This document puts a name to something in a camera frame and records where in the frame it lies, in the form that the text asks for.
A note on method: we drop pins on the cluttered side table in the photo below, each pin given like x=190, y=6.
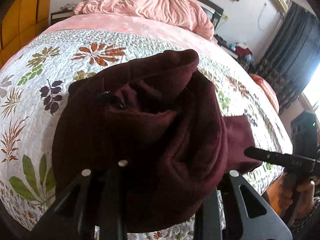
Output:
x=238, y=51

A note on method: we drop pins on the white floral quilt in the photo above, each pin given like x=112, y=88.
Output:
x=34, y=92

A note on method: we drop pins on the person's right hand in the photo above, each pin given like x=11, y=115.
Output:
x=285, y=197

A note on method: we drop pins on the dark patterned curtain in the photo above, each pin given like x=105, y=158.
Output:
x=292, y=57

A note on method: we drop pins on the pink bed sheet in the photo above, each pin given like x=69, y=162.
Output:
x=120, y=22

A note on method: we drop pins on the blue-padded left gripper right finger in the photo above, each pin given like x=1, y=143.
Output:
x=234, y=210

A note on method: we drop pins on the orange red pillow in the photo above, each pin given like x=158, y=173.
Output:
x=268, y=90

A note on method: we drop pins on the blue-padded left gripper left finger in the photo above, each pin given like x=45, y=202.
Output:
x=77, y=212

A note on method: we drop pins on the pink crumpled blanket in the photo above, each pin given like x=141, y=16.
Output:
x=186, y=14

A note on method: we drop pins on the bright window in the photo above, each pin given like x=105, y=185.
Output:
x=312, y=92

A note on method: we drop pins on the dark bedside table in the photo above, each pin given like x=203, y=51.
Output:
x=65, y=12

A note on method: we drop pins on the maroon pants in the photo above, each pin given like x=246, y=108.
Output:
x=152, y=132

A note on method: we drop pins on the yellow padded headboard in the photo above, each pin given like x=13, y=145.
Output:
x=24, y=21

